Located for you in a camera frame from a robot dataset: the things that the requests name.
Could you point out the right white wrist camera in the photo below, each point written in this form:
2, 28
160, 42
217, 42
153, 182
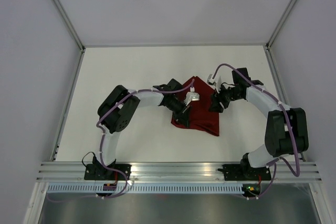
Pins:
215, 81

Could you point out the aluminium front rail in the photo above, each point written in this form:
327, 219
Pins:
178, 173

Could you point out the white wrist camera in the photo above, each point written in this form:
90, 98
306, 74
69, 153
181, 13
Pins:
215, 81
191, 96

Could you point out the right aluminium frame post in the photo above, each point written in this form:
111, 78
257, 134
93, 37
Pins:
280, 24

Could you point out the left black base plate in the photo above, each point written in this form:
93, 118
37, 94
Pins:
100, 173

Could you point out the left aluminium frame post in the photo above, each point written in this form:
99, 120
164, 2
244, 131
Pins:
71, 29

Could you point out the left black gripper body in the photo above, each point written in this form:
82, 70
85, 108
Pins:
174, 105

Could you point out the white slotted cable duct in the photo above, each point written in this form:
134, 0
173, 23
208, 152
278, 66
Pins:
148, 188

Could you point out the aluminium frame post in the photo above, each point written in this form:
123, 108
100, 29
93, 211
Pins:
71, 29
280, 24

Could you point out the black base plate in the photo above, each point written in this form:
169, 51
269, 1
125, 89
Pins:
100, 173
235, 172

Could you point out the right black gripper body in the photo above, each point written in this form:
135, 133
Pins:
229, 94

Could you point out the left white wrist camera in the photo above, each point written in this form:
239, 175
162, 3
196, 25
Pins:
191, 96

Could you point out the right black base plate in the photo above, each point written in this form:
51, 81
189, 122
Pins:
235, 172

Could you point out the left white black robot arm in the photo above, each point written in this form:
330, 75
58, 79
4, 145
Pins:
117, 110

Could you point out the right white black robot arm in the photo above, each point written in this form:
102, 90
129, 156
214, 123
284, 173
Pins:
286, 134

